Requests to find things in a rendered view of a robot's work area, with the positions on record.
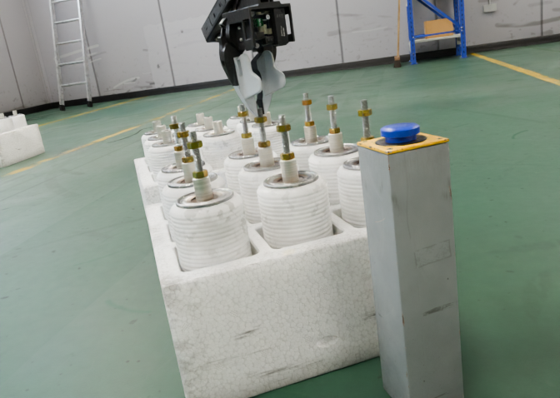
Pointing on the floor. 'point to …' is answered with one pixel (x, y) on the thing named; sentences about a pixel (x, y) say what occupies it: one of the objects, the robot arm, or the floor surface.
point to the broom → (398, 30)
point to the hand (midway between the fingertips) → (256, 106)
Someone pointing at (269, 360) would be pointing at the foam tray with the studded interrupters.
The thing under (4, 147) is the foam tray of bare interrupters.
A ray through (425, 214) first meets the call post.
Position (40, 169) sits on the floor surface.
